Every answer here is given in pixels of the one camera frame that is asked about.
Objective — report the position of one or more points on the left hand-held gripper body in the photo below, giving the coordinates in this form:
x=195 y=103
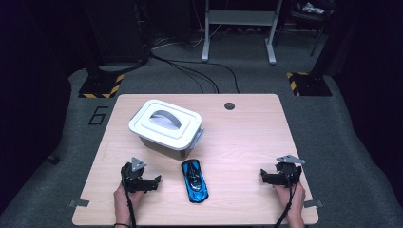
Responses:
x=133 y=177

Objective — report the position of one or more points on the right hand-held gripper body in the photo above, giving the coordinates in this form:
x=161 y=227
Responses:
x=288 y=174

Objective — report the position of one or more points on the dark chair with clutter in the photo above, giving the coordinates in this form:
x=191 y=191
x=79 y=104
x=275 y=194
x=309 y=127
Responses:
x=312 y=19

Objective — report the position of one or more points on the white lidded storage box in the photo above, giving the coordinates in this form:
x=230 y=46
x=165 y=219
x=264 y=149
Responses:
x=166 y=125

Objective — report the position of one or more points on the white metal stand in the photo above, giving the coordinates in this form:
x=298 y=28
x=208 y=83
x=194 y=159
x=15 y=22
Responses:
x=240 y=17

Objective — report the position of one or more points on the black yellow striped stand base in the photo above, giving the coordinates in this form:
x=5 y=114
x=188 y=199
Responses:
x=101 y=86
x=309 y=84

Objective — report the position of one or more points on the dark cabinet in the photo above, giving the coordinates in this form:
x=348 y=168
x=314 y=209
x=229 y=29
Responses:
x=117 y=28

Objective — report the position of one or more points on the person's left hand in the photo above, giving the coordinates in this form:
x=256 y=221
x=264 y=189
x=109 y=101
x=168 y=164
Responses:
x=122 y=202

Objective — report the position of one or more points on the person's right hand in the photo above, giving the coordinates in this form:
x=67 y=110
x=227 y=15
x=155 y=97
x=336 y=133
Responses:
x=294 y=199

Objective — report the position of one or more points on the small dark floor object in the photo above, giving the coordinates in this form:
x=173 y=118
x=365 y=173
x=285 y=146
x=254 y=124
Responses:
x=53 y=159

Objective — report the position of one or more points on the blue toy car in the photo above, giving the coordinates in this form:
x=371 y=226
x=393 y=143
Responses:
x=194 y=185

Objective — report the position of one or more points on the black wrist band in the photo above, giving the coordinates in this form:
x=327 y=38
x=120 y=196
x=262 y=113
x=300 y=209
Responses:
x=122 y=225

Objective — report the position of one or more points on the grey tape strip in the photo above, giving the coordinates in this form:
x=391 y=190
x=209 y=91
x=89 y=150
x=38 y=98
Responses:
x=79 y=203
x=313 y=203

